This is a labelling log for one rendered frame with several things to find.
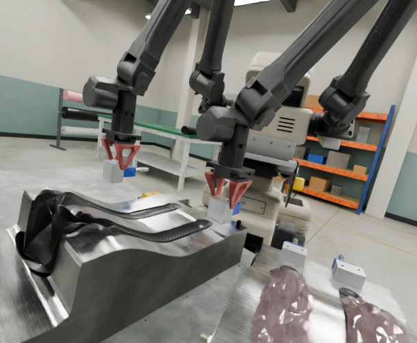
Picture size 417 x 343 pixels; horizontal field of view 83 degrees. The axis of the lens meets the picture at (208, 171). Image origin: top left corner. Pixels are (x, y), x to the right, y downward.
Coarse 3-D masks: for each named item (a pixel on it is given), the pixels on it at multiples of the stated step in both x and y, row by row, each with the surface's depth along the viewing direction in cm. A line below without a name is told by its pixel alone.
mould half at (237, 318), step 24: (264, 264) 48; (288, 264) 50; (312, 264) 52; (240, 288) 33; (312, 288) 43; (336, 288) 44; (384, 288) 48; (240, 312) 30; (312, 312) 31; (336, 312) 32; (216, 336) 27; (240, 336) 28; (312, 336) 28; (336, 336) 28
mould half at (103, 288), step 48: (0, 240) 39; (96, 240) 31; (144, 240) 38; (192, 240) 46; (240, 240) 54; (0, 288) 30; (48, 288) 31; (96, 288) 29; (144, 288) 35; (192, 288) 45; (0, 336) 24; (48, 336) 26; (96, 336) 31
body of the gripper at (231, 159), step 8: (224, 144) 54; (232, 144) 52; (240, 144) 53; (224, 152) 53; (232, 152) 53; (240, 152) 53; (224, 160) 53; (232, 160) 53; (240, 160) 54; (224, 168) 53; (232, 168) 53; (240, 168) 54; (248, 168) 56; (240, 176) 51
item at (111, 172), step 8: (104, 160) 65; (112, 160) 66; (104, 168) 65; (112, 168) 63; (128, 168) 66; (136, 168) 71; (144, 168) 73; (104, 176) 65; (112, 176) 63; (120, 176) 65; (128, 176) 67
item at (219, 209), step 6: (210, 198) 57; (216, 198) 57; (222, 198) 58; (228, 198) 62; (210, 204) 57; (216, 204) 56; (222, 204) 55; (228, 204) 55; (240, 204) 60; (210, 210) 57; (216, 210) 56; (222, 210) 55; (228, 210) 56; (234, 210) 58; (210, 216) 57; (216, 216) 56; (222, 216) 55; (228, 216) 56; (222, 222) 55; (228, 222) 57
